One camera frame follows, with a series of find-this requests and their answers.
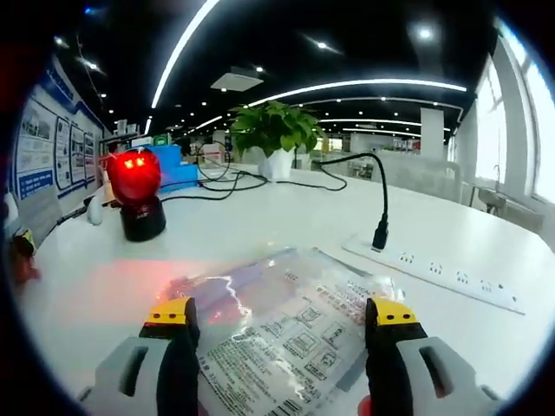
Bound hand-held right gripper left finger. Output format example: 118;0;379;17
77;296;201;416

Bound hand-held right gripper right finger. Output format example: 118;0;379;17
364;296;504;416

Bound small white bottle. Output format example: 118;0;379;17
88;193;106;227

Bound flat clear packet on table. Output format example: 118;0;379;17
341;233;526;315

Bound blue plastic bin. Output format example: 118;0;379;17
145;143;201;194

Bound steel sink with faucet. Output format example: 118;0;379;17
479;163;545;231

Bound white table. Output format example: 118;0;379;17
16;162;555;416

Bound frosted partition screen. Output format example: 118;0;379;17
375;150;463;204

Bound curved ceiling light strip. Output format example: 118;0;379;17
246;78;468;108
150;0;222;110

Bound ceiling air vent panel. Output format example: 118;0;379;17
210;70;265;93

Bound green potted plant white pot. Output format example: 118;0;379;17
229;100;325;181

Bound blue white wall poster board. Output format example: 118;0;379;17
10;55;109;209

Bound black power cable with plug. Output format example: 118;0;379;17
311;152;390;251

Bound black scanner cable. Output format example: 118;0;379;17
160;190;270;203

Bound black looped cable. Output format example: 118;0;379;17
194;140;348;192

